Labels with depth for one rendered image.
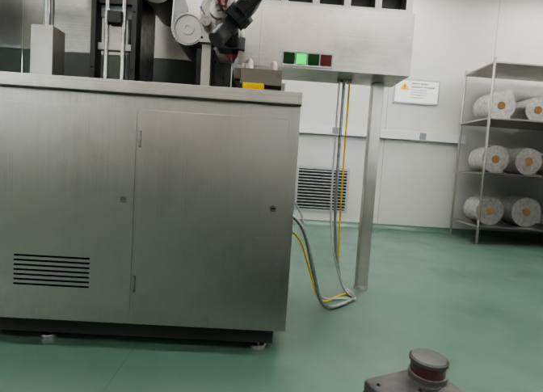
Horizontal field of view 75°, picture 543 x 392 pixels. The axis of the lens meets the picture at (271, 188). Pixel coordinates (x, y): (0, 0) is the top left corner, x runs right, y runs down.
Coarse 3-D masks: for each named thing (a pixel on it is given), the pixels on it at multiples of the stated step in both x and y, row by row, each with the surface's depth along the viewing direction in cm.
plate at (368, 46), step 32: (32, 0) 168; (64, 0) 169; (192, 0) 170; (64, 32) 170; (160, 32) 171; (256, 32) 172; (288, 32) 172; (320, 32) 172; (352, 32) 173; (384, 32) 173; (256, 64) 173; (352, 64) 174; (384, 64) 174
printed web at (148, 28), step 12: (144, 0) 146; (180, 0) 147; (144, 12) 147; (180, 12) 149; (144, 24) 147; (144, 36) 148; (144, 48) 149; (192, 48) 144; (144, 60) 150; (192, 60) 161; (144, 72) 151
